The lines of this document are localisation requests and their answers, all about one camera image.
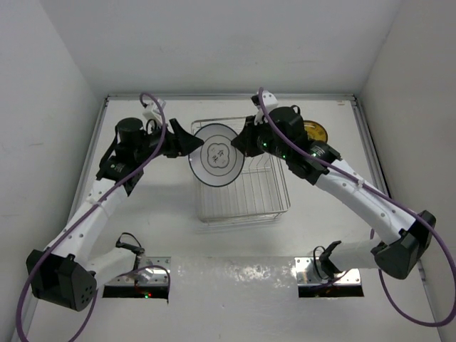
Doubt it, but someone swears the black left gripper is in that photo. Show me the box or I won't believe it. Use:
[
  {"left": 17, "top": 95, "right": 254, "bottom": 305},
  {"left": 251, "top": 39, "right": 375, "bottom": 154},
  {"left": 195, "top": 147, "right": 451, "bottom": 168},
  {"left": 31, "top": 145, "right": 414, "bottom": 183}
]
[{"left": 134, "top": 118, "right": 202, "bottom": 163}]

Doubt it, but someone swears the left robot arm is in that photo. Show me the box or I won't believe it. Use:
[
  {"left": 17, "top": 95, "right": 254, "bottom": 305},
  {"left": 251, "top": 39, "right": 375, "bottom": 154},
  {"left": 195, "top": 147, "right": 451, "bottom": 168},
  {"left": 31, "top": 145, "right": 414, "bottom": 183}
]
[{"left": 26, "top": 118, "right": 204, "bottom": 311}]

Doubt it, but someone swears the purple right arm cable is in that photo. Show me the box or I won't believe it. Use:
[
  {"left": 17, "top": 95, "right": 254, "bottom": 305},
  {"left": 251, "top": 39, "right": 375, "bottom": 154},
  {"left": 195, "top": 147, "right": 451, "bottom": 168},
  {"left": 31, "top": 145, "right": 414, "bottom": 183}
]
[{"left": 258, "top": 87, "right": 456, "bottom": 328}]

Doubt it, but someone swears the white foreground cover board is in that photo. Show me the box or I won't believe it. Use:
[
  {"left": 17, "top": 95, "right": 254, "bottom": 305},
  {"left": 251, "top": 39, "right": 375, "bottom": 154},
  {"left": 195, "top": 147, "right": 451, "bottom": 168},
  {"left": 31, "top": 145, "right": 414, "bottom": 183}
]
[{"left": 28, "top": 256, "right": 440, "bottom": 341}]

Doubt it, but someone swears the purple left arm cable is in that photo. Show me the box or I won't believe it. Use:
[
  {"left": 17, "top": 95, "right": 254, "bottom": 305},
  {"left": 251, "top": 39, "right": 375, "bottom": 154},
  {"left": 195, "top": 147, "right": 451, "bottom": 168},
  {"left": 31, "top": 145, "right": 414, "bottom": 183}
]
[{"left": 16, "top": 92, "right": 172, "bottom": 342}]

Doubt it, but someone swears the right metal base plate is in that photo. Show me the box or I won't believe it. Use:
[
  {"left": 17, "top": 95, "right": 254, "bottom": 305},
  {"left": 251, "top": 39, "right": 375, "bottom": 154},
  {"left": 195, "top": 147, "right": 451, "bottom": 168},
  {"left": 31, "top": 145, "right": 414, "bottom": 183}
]
[{"left": 294, "top": 256, "right": 361, "bottom": 286}]

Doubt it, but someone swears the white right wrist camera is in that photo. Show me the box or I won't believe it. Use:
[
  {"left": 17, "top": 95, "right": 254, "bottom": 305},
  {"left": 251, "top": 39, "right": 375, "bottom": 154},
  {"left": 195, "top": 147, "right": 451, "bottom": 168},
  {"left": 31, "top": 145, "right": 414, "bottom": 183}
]
[{"left": 251, "top": 90, "right": 279, "bottom": 112}]

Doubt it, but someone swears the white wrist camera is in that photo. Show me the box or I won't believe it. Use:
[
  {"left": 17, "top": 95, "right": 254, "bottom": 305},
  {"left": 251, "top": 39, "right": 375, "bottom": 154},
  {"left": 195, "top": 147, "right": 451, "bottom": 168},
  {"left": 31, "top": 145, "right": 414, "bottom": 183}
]
[
  {"left": 251, "top": 90, "right": 279, "bottom": 112},
  {"left": 142, "top": 102, "right": 162, "bottom": 125}
]

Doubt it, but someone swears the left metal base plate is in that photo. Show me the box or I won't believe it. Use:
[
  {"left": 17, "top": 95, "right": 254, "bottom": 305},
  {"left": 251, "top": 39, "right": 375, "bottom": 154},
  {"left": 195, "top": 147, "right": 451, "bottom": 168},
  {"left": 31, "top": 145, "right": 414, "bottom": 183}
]
[{"left": 106, "top": 256, "right": 171, "bottom": 288}]

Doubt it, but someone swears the white black ringed plate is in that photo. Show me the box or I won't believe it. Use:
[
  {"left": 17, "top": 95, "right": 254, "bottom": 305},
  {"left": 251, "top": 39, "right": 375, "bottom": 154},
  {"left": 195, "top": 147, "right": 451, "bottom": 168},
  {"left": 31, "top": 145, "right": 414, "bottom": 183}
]
[{"left": 188, "top": 123, "right": 244, "bottom": 187}]

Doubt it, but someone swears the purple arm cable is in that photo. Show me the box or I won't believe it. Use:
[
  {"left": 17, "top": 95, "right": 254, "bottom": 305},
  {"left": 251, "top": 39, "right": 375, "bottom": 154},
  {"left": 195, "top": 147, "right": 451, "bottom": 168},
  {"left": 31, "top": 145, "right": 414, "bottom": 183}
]
[
  {"left": 16, "top": 92, "right": 172, "bottom": 342},
  {"left": 258, "top": 87, "right": 456, "bottom": 328}
]

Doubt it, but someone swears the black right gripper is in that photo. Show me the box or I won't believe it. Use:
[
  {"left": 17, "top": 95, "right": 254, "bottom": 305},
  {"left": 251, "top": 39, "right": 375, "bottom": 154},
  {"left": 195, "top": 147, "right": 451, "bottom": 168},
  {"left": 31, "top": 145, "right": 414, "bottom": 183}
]
[{"left": 232, "top": 113, "right": 290, "bottom": 160}]

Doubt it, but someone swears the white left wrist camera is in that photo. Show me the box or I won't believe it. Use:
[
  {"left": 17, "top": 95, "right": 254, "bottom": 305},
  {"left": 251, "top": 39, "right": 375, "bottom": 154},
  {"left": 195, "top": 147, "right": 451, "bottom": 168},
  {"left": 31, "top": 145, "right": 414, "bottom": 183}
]
[{"left": 142, "top": 102, "right": 162, "bottom": 125}]

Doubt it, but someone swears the aluminium table edge rail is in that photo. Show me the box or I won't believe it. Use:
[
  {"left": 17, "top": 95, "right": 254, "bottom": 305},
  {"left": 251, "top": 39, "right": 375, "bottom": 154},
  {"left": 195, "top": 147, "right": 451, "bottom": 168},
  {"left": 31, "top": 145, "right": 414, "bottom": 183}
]
[{"left": 351, "top": 97, "right": 390, "bottom": 196}]

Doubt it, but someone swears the metal base plate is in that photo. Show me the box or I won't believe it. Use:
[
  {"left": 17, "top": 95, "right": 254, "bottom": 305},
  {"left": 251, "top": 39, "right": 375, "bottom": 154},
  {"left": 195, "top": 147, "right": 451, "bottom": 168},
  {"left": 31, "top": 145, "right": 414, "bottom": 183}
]
[
  {"left": 106, "top": 256, "right": 171, "bottom": 288},
  {"left": 294, "top": 256, "right": 361, "bottom": 286}
]

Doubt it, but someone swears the wire dish rack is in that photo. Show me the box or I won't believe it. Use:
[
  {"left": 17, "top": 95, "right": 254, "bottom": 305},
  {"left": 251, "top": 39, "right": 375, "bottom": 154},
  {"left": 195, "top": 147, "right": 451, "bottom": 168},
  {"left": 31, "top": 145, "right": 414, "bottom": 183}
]
[{"left": 191, "top": 118, "right": 291, "bottom": 224}]

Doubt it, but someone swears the yellow brown plate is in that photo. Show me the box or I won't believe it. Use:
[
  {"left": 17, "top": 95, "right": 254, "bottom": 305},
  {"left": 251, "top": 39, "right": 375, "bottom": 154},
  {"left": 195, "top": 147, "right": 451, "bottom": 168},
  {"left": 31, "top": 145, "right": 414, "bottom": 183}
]
[{"left": 304, "top": 120, "right": 328, "bottom": 143}]

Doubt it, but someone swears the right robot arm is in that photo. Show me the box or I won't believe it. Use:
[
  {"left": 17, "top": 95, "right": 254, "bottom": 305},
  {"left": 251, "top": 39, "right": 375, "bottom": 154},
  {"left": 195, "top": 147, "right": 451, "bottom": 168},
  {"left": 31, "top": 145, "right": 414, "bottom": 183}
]
[{"left": 231, "top": 105, "right": 436, "bottom": 279}]

